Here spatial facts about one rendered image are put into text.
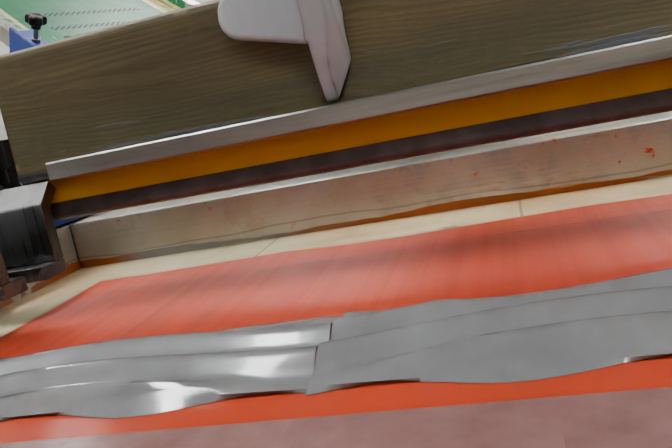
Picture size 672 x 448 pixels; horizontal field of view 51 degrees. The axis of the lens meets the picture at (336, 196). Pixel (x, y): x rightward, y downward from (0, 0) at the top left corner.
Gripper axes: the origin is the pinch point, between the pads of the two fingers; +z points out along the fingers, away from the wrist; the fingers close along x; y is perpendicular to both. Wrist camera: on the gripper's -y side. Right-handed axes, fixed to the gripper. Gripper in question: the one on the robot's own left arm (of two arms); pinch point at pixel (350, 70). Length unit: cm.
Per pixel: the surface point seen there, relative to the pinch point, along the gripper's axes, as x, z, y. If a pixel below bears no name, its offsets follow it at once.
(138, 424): 17.5, 10.0, 5.5
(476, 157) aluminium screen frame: -9.0, 6.8, -5.0
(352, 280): 4.2, 10.0, 1.1
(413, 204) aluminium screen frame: -9.0, 9.2, -0.5
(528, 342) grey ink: 15.6, 9.4, -6.9
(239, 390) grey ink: 16.2, 9.7, 2.4
